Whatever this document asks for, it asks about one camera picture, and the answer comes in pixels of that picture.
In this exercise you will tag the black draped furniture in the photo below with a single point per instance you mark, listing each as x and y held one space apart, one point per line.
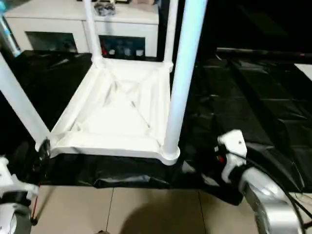
256 22

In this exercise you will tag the white sideboard cabinet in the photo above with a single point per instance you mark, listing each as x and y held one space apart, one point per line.
61 24

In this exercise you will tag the blue white plastic package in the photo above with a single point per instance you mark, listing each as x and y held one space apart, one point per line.
9 31

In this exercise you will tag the white plastic table leg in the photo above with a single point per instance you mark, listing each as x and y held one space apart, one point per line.
92 31
185 73
170 31
17 97

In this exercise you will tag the white plastic table top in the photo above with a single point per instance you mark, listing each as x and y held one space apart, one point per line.
109 109

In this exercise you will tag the red bottle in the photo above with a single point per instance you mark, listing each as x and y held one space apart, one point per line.
104 50

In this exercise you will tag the black plastic mat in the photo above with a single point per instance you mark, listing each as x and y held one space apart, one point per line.
256 97

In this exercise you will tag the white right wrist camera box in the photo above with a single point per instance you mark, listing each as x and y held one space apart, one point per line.
234 143

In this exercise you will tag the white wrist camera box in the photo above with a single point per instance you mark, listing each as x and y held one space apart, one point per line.
9 178
234 143

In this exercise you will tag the black parts in clear bag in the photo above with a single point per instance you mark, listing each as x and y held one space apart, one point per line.
104 8

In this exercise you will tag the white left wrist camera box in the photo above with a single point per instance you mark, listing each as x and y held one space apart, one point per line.
9 178

